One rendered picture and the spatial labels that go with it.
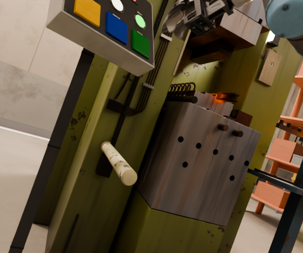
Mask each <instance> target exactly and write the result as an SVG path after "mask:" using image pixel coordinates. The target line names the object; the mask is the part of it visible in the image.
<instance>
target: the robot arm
mask: <svg viewBox="0 0 303 253"><path fill-rule="evenodd" d="M250 1H252V0H178V1H177V2H176V3H175V4H174V5H173V6H172V8H171V9H170V11H169V13H168V15H167V16H166V18H165V20H164V22H163V24H162V28H161V31H163V32H169V33H172V32H174V34H175V36H176V38H177V39H180V38H181V37H182V36H183V34H184V31H185V29H187V28H189V29H190V30H191V31H192V32H193V33H194V34H195V35H196V36H198V37H201V36H203V35H205V34H207V33H208V32H210V31H212V30H214V29H216V27H215V19H216V18H217V17H219V16H221V15H222V14H224V13H227V14H228V15H231V14H233V13H234V11H233V7H234V6H235V7H236V8H240V7H242V6H243V5H245V4H247V3H248V2H250ZM262 1H263V6H264V10H265V20H266V23H267V25H268V27H269V29H270V31H271V32H272V33H273V34H274V35H276V36H278V37H281V38H286V39H287V40H288V41H289V42H290V43H291V44H292V46H293V47H294V49H295V51H296V52H297V53H298V54H300V55H301V56H303V0H262ZM184 10H185V13H184V12H183V11H184Z"/></svg>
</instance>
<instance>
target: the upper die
mask: <svg viewBox="0 0 303 253"><path fill-rule="evenodd" d="M233 11H234V13H233V14H231V15H228V14H227V13H224V14H222V15H221V16H219V17H217V18H216V19H215V27H216V29H214V30H212V31H210V32H208V33H207V34H205V35H203V36H201V37H198V36H196V35H195V34H194V33H193V32H192V31H191V33H190V35H189V38H188V41H187V44H186V46H185V48H187V49H189V50H191V51H193V50H195V49H198V48H201V47H204V46H206V45H209V44H212V43H215V42H218V41H220V40H224V41H226V42H228V43H229V44H231V45H233V46H235V47H234V50H233V52H234V51H237V50H241V49H245V48H249V47H253V46H255V45H256V42H257V40H258V37H259V34H260V32H261V29H262V25H260V24H259V23H257V22H256V21H254V20H252V19H251V18H249V17H247V16H246V15H244V14H242V13H241V12H239V11H238V10H236V9H234V8H233Z"/></svg>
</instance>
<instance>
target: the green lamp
mask: <svg viewBox="0 0 303 253"><path fill-rule="evenodd" d="M135 18H136V21H137V23H138V24H139V26H141V27H142V28H144V27H145V23H144V20H143V18H142V17H141V16H140V15H136V17H135Z"/></svg>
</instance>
